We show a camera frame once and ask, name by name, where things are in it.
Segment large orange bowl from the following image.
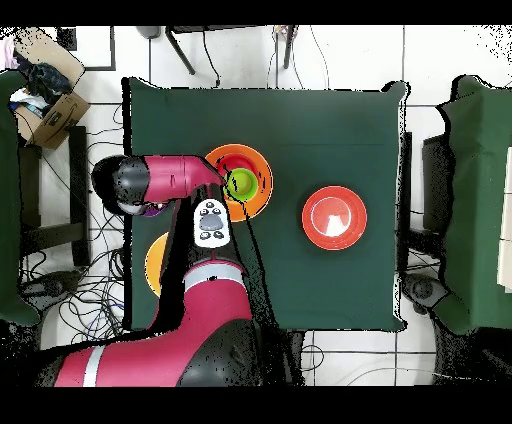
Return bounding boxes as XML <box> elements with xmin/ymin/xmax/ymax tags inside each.
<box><xmin>204</xmin><ymin>143</ymin><xmax>274</xmax><ymax>224</ymax></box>
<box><xmin>144</xmin><ymin>231</ymin><xmax>170</xmax><ymax>298</ymax></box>

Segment black cable bundle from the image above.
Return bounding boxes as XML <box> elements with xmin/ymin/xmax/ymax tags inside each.
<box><xmin>17</xmin><ymin>103</ymin><xmax>135</xmax><ymax>349</ymax></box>

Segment black metal stand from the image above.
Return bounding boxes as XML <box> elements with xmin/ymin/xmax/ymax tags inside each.
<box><xmin>164</xmin><ymin>24</ymin><xmax>299</xmax><ymax>77</ymax></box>

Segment dark green tablecloth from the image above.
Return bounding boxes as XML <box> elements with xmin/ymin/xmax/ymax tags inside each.
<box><xmin>122</xmin><ymin>77</ymin><xmax>409</xmax><ymax>332</ymax></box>

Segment dark blue bag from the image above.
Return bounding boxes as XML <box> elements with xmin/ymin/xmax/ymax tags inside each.
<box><xmin>23</xmin><ymin>61</ymin><xmax>74</xmax><ymax>106</ymax></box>

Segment flat cardboard sheet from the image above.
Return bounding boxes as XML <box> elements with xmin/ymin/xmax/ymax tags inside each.
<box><xmin>13</xmin><ymin>26</ymin><xmax>86</xmax><ymax>87</ymax></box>

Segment black bench frame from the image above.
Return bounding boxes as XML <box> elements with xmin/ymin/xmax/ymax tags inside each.
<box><xmin>17</xmin><ymin>125</ymin><xmax>92</xmax><ymax>268</ymax></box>

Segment green covered table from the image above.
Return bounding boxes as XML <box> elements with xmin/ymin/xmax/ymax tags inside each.
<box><xmin>433</xmin><ymin>74</ymin><xmax>512</xmax><ymax>336</ymax></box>
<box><xmin>0</xmin><ymin>69</ymin><xmax>41</xmax><ymax>327</ymax></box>

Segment small red bowl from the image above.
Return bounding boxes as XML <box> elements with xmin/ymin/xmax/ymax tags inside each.
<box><xmin>215</xmin><ymin>153</ymin><xmax>263</xmax><ymax>203</ymax></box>

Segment green plastic cup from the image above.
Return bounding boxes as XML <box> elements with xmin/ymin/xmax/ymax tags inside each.
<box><xmin>225</xmin><ymin>167</ymin><xmax>260</xmax><ymax>202</ymax></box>

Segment wide red bowl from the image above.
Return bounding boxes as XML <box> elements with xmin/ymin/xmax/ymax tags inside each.
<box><xmin>301</xmin><ymin>185</ymin><xmax>368</xmax><ymax>251</ymax></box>

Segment black metal frame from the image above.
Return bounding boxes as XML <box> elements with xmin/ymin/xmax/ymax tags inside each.
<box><xmin>55</xmin><ymin>25</ymin><xmax>117</xmax><ymax>72</ymax></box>

